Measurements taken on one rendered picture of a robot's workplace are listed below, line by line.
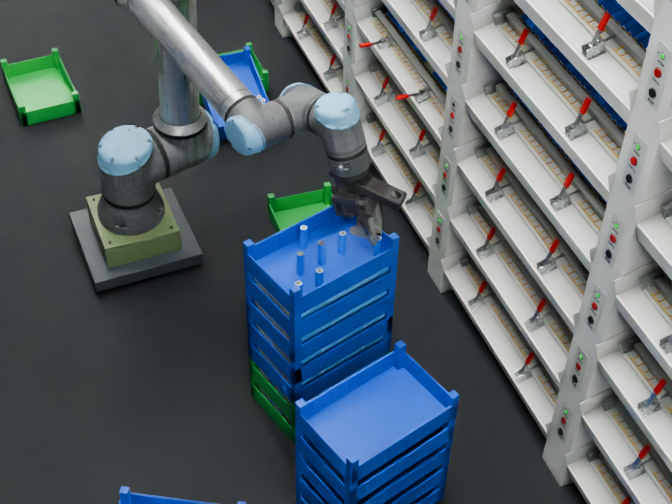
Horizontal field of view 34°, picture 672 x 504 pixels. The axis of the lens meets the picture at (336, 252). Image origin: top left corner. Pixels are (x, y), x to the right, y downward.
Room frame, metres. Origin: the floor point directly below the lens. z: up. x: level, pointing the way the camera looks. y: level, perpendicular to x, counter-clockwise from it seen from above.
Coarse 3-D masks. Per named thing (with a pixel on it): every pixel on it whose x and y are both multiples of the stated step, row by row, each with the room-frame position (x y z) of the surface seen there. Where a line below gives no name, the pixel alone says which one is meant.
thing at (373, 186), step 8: (368, 176) 1.85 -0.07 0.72; (360, 184) 1.82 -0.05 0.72; (368, 184) 1.83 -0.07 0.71; (376, 184) 1.83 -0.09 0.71; (384, 184) 1.84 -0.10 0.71; (360, 192) 1.82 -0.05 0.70; (368, 192) 1.81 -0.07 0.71; (376, 192) 1.81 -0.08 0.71; (384, 192) 1.81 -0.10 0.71; (392, 192) 1.81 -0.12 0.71; (400, 192) 1.82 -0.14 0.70; (376, 200) 1.81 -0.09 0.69; (384, 200) 1.80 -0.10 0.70; (392, 200) 1.79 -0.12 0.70; (400, 200) 1.80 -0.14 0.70; (392, 208) 1.79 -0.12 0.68
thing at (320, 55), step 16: (288, 16) 3.48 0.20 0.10; (304, 16) 3.46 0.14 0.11; (304, 32) 3.34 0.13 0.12; (320, 32) 3.32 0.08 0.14; (304, 48) 3.28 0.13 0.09; (320, 48) 3.25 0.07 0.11; (320, 64) 3.18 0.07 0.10; (336, 64) 3.14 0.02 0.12; (320, 80) 3.15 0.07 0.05; (336, 80) 3.08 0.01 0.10
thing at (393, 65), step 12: (372, 0) 2.85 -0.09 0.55; (360, 12) 2.84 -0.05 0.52; (372, 12) 2.83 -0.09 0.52; (384, 12) 2.85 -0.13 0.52; (360, 24) 2.82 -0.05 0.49; (372, 24) 2.81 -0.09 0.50; (372, 36) 2.76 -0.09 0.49; (384, 36) 2.75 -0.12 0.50; (372, 48) 2.74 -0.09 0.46; (384, 60) 2.64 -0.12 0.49; (396, 60) 2.63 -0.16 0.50; (396, 72) 2.58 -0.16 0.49; (408, 72) 2.57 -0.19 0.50; (432, 72) 2.55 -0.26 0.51; (396, 84) 2.58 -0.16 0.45; (408, 84) 2.52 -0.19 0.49; (420, 84) 2.51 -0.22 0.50; (420, 108) 2.41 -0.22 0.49; (432, 108) 2.41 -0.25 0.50; (432, 120) 2.36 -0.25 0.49; (432, 132) 2.34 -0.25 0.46
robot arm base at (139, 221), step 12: (156, 192) 2.35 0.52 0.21; (108, 204) 2.28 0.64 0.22; (144, 204) 2.28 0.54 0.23; (156, 204) 2.32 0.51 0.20; (108, 216) 2.27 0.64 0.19; (120, 216) 2.26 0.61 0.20; (132, 216) 2.26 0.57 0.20; (144, 216) 2.27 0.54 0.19; (156, 216) 2.30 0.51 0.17; (108, 228) 2.26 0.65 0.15; (120, 228) 2.25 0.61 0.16; (132, 228) 2.25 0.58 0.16; (144, 228) 2.26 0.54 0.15
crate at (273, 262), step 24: (312, 216) 1.92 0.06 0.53; (336, 216) 1.96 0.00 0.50; (264, 240) 1.83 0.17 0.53; (288, 240) 1.87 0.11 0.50; (312, 240) 1.89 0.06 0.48; (336, 240) 1.89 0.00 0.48; (360, 240) 1.89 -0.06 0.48; (384, 240) 1.86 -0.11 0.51; (264, 264) 1.80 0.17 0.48; (288, 264) 1.80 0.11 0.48; (312, 264) 1.81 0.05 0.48; (336, 264) 1.81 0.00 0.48; (360, 264) 1.76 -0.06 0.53; (384, 264) 1.80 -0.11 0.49; (288, 288) 1.73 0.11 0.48; (312, 288) 1.73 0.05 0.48; (336, 288) 1.71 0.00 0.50
